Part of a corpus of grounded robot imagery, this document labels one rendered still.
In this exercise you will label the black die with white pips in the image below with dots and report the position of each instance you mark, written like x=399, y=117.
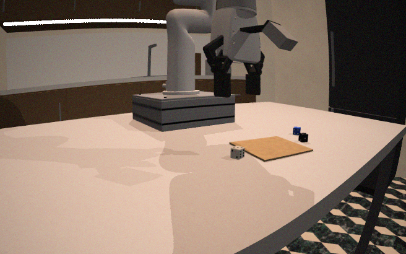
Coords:
x=303, y=137

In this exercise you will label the tan mat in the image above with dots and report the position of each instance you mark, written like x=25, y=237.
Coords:
x=271, y=148

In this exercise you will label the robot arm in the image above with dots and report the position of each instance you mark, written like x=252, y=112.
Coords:
x=181, y=47

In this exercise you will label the blue die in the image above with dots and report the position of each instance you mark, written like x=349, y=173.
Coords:
x=296, y=130

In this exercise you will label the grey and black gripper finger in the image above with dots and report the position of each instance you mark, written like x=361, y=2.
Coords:
x=219, y=67
x=253, y=78

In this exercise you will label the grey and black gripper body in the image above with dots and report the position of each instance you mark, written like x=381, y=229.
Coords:
x=241, y=46

